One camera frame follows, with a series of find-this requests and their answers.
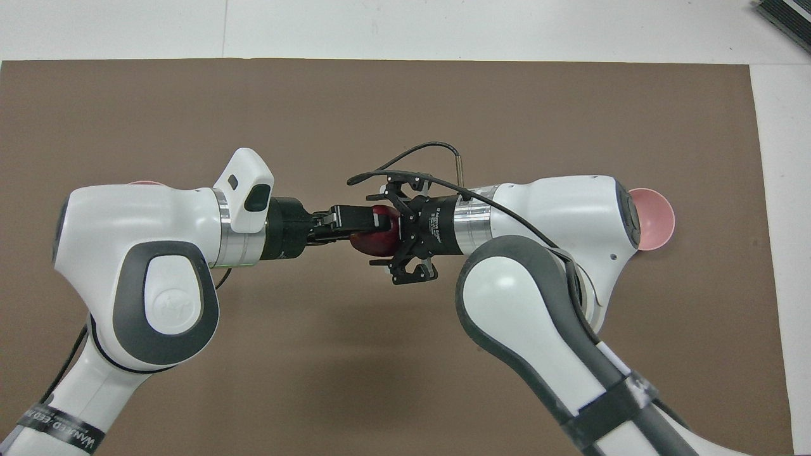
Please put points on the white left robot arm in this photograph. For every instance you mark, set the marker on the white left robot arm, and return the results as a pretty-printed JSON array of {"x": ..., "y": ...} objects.
[{"x": 127, "y": 215}]

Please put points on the pink plate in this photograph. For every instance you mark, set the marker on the pink plate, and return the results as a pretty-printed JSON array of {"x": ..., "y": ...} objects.
[{"x": 147, "y": 184}]

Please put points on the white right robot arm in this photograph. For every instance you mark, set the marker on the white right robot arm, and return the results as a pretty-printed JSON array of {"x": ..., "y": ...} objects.
[{"x": 538, "y": 297}]

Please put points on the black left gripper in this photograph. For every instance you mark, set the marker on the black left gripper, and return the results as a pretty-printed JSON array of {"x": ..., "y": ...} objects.
[{"x": 285, "y": 228}]

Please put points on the brown table mat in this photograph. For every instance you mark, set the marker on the brown table mat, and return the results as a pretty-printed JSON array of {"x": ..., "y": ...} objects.
[{"x": 355, "y": 101}]

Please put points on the black ribbed device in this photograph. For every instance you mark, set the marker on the black ribbed device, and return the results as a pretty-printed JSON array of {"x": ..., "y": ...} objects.
[{"x": 789, "y": 16}]

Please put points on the dark red apple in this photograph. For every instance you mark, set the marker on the dark red apple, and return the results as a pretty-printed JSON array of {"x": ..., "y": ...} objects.
[{"x": 374, "y": 244}]

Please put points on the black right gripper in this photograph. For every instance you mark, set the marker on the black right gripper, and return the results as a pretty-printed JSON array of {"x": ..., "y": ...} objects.
[{"x": 437, "y": 225}]

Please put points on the pink bowl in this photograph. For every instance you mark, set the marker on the pink bowl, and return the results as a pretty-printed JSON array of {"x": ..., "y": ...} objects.
[{"x": 656, "y": 218}]

